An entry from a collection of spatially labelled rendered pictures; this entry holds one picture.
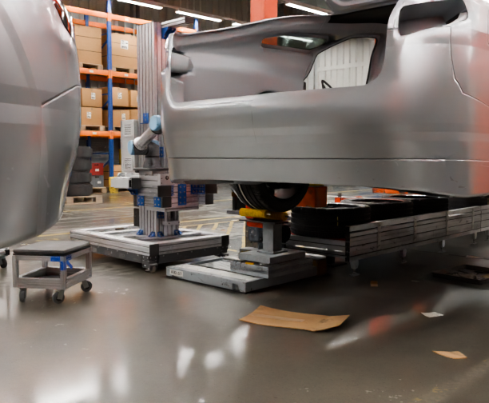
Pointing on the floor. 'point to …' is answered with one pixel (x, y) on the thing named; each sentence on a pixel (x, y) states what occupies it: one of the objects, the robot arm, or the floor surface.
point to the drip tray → (485, 275)
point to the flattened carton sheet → (308, 321)
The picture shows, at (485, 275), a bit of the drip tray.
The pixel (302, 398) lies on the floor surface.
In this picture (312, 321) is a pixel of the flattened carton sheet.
